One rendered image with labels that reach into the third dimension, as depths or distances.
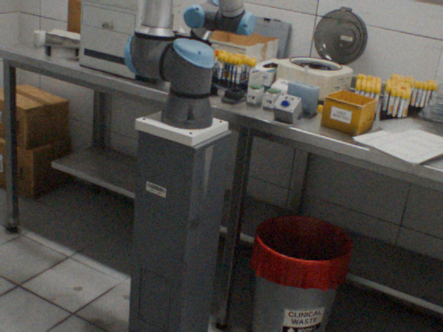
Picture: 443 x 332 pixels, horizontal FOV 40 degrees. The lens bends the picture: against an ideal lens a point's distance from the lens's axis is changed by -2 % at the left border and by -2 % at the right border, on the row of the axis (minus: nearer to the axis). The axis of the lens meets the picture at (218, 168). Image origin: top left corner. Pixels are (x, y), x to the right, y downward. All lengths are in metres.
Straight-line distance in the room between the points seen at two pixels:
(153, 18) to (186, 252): 0.68
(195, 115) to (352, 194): 1.14
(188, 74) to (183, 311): 0.74
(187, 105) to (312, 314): 0.91
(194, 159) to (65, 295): 1.08
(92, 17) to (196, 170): 0.89
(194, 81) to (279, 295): 0.85
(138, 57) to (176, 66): 0.13
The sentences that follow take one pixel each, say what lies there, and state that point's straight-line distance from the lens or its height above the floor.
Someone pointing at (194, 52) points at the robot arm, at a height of 1.12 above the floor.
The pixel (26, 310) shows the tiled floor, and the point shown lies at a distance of 2.54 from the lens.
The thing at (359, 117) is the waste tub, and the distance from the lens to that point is 1.98.
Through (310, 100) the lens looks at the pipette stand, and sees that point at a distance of 2.10.
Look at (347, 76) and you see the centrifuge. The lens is 2.36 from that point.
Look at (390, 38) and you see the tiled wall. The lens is 2.54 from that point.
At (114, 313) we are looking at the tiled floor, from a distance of 2.52.
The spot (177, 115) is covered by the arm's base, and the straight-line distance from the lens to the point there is 1.76.
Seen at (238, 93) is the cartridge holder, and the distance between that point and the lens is 2.15.
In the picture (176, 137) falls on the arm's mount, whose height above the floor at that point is 0.89.
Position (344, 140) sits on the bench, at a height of 0.88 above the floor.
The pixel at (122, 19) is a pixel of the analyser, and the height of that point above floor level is 1.09.
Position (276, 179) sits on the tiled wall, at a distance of 2.85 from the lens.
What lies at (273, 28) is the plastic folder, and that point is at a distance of 2.69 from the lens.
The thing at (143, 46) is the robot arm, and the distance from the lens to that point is 1.81.
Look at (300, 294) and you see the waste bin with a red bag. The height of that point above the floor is 0.30.
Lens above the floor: 1.48
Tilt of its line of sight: 22 degrees down
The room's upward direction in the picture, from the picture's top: 6 degrees clockwise
